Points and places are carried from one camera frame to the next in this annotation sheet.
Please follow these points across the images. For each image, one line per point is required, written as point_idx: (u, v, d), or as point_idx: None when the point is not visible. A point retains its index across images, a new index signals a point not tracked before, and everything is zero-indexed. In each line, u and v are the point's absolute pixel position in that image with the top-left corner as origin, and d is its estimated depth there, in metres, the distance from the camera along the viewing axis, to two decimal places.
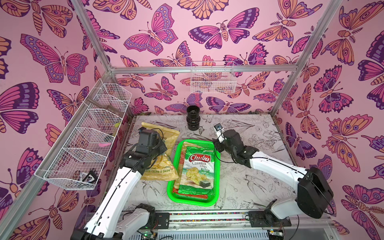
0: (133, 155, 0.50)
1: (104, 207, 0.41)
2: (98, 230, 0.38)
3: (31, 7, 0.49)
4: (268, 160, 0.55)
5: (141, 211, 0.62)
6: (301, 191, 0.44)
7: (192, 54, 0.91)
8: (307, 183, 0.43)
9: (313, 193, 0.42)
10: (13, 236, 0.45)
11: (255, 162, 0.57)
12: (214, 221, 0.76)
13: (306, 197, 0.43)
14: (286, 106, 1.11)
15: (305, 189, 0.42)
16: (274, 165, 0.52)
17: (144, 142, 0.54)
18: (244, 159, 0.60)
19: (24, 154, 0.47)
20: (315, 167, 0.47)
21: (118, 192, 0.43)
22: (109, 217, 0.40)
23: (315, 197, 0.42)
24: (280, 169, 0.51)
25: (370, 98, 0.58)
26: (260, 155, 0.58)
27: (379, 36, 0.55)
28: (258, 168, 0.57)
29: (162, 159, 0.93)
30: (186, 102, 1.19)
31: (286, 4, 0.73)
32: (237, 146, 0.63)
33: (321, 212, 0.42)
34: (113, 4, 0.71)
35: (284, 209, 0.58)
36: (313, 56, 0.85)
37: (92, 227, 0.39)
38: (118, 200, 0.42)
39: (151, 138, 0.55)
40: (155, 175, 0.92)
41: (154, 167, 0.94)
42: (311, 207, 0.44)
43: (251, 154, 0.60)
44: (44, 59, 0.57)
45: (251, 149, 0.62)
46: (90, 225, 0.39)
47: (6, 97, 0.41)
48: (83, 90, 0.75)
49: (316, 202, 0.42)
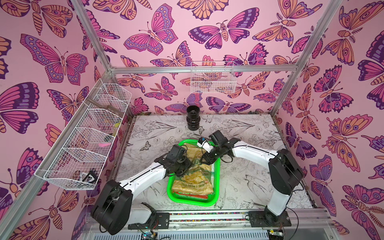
0: (166, 159, 0.65)
1: (135, 176, 0.50)
2: (128, 187, 0.46)
3: (31, 7, 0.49)
4: (247, 146, 0.62)
5: (144, 206, 0.62)
6: (272, 170, 0.48)
7: (192, 54, 0.91)
8: (277, 162, 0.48)
9: (282, 171, 0.48)
10: (13, 236, 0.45)
11: (236, 149, 0.63)
12: (214, 221, 0.76)
13: (277, 174, 0.48)
14: (286, 106, 1.11)
15: (274, 167, 0.48)
16: (251, 150, 0.59)
17: (174, 153, 0.69)
18: (228, 148, 0.65)
19: (24, 154, 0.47)
20: (285, 149, 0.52)
21: (148, 174, 0.54)
22: (137, 184, 0.48)
23: (284, 174, 0.48)
24: (255, 152, 0.57)
25: (370, 98, 0.58)
26: (240, 143, 0.65)
27: (379, 36, 0.55)
28: (240, 155, 0.62)
29: (198, 173, 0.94)
30: (186, 102, 1.19)
31: (286, 4, 0.73)
32: (221, 140, 0.72)
33: (290, 189, 0.47)
34: (113, 4, 0.71)
35: (276, 203, 0.60)
36: (313, 56, 0.85)
37: (125, 183, 0.47)
38: (146, 179, 0.51)
39: (180, 152, 0.70)
40: (191, 189, 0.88)
41: (190, 182, 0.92)
42: (282, 184, 0.48)
43: (233, 144, 0.66)
44: (44, 59, 0.57)
45: (233, 140, 0.69)
46: (124, 181, 0.47)
47: (7, 96, 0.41)
48: (83, 90, 0.75)
49: (285, 178, 0.47)
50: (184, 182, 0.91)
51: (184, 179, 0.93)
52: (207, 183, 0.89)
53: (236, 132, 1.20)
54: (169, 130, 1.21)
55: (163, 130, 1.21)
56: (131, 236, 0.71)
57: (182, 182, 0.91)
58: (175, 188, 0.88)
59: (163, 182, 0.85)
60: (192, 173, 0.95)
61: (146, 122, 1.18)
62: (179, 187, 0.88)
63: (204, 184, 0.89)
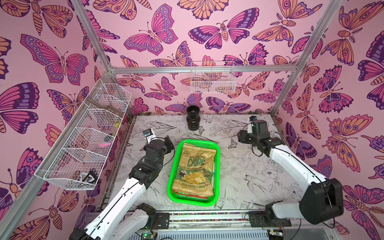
0: (142, 169, 0.54)
1: (106, 210, 0.44)
2: (96, 234, 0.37)
3: (31, 7, 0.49)
4: (290, 155, 0.53)
5: (141, 213, 0.62)
6: (310, 195, 0.43)
7: (192, 54, 0.91)
8: (320, 188, 0.42)
9: (321, 201, 0.41)
10: (13, 236, 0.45)
11: (275, 152, 0.56)
12: (214, 221, 0.76)
13: (312, 200, 0.43)
14: (286, 106, 1.11)
15: (314, 192, 0.42)
16: (293, 161, 0.51)
17: (150, 157, 0.57)
18: (266, 146, 0.60)
19: (24, 154, 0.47)
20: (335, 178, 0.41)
21: (122, 201, 0.46)
22: (109, 222, 0.42)
23: (322, 204, 0.41)
24: (297, 166, 0.49)
25: (370, 98, 0.58)
26: (283, 147, 0.57)
27: (379, 36, 0.55)
28: (276, 159, 0.57)
29: (199, 174, 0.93)
30: (186, 102, 1.19)
31: (286, 4, 0.73)
32: (262, 134, 0.64)
33: (319, 220, 0.42)
34: (113, 4, 0.71)
35: (285, 211, 0.59)
36: (313, 56, 0.85)
37: (92, 229, 0.40)
38: (120, 209, 0.45)
39: (157, 152, 0.56)
40: (191, 190, 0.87)
41: (190, 182, 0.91)
42: (312, 212, 0.44)
43: (274, 144, 0.59)
44: (44, 59, 0.57)
45: (277, 140, 0.61)
46: (91, 226, 0.41)
47: (7, 96, 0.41)
48: (83, 90, 0.75)
49: (320, 210, 0.41)
50: (184, 182, 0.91)
51: (184, 179, 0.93)
52: (208, 184, 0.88)
53: (236, 132, 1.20)
54: (169, 130, 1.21)
55: (163, 130, 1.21)
56: (131, 236, 0.71)
57: (182, 182, 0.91)
58: (175, 188, 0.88)
59: (163, 182, 0.85)
60: (193, 173, 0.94)
61: (146, 122, 1.18)
62: (180, 187, 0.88)
63: (205, 185, 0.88)
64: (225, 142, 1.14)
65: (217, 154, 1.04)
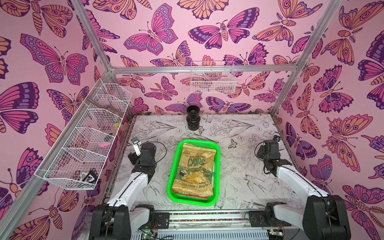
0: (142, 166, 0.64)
1: (121, 191, 0.49)
2: (119, 203, 0.45)
3: (31, 7, 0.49)
4: (294, 173, 0.56)
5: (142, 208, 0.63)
6: (309, 206, 0.44)
7: (192, 54, 0.91)
8: (318, 201, 0.43)
9: (320, 214, 0.41)
10: (13, 236, 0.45)
11: (281, 170, 0.59)
12: (214, 221, 0.76)
13: (312, 214, 0.43)
14: (286, 106, 1.11)
15: (312, 203, 0.43)
16: (297, 178, 0.53)
17: (145, 156, 0.67)
18: (273, 165, 0.63)
19: (24, 154, 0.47)
20: (339, 196, 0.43)
21: (133, 184, 0.53)
22: (127, 196, 0.47)
23: (322, 219, 0.41)
24: (300, 182, 0.51)
25: (370, 97, 0.58)
26: (290, 167, 0.60)
27: (379, 36, 0.55)
28: (282, 177, 0.59)
29: (199, 174, 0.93)
30: (186, 102, 1.19)
31: (286, 3, 0.73)
32: (272, 154, 0.68)
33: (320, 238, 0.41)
34: (113, 4, 0.71)
35: (285, 215, 0.60)
36: (313, 56, 0.85)
37: (114, 202, 0.45)
38: (133, 188, 0.51)
39: (150, 151, 0.66)
40: (191, 190, 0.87)
41: (190, 181, 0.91)
42: (314, 227, 0.43)
43: (281, 164, 0.62)
44: (44, 59, 0.57)
45: (284, 161, 0.64)
46: (112, 201, 0.45)
47: (7, 96, 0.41)
48: (83, 90, 0.75)
49: (320, 223, 0.41)
50: (184, 182, 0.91)
51: (184, 178, 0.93)
52: (208, 184, 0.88)
53: (236, 132, 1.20)
54: (168, 130, 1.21)
55: (163, 130, 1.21)
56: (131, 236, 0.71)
57: (182, 182, 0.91)
58: (175, 188, 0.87)
59: (163, 182, 0.85)
60: (193, 173, 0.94)
61: (146, 122, 1.18)
62: (180, 187, 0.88)
63: (205, 185, 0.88)
64: (225, 142, 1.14)
65: (218, 154, 0.88)
